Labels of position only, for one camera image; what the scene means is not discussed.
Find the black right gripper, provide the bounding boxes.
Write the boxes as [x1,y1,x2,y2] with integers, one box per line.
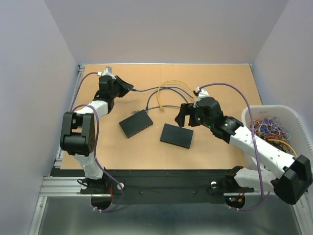
[174,102,213,129]

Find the black switch with ports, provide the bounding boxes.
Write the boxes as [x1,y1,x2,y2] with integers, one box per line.
[119,110,153,139]

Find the blue ethernet cable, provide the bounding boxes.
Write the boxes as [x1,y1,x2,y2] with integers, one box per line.
[145,89,190,111]
[131,86,193,98]

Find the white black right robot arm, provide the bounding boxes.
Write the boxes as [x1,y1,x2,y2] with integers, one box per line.
[175,96,313,205]

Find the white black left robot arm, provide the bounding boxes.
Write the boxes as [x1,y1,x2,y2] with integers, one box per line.
[60,75,134,193]

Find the white plastic basket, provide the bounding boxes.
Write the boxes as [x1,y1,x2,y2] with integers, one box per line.
[241,105,313,177]

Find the grey ethernet cable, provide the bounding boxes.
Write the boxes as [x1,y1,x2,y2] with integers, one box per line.
[131,105,183,115]

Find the black flat switch box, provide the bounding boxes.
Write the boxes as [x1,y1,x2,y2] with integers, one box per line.
[160,123,194,149]

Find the yellow ethernet cable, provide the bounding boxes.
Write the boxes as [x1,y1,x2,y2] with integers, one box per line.
[157,80,196,110]

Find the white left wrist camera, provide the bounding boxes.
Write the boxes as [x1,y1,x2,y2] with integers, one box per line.
[97,66,115,79]

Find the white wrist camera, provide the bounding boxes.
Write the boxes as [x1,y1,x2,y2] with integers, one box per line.
[97,66,115,79]
[193,87,209,108]

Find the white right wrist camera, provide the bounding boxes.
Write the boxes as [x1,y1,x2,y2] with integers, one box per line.
[193,87,209,108]

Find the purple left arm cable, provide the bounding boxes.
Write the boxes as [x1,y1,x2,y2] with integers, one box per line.
[69,71,125,213]

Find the pile of coloured cables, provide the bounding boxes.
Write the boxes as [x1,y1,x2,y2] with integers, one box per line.
[248,117,298,157]

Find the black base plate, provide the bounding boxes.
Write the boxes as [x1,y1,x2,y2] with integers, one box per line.
[51,168,253,209]

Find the aluminium frame rails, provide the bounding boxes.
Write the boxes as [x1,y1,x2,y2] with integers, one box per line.
[28,64,86,235]

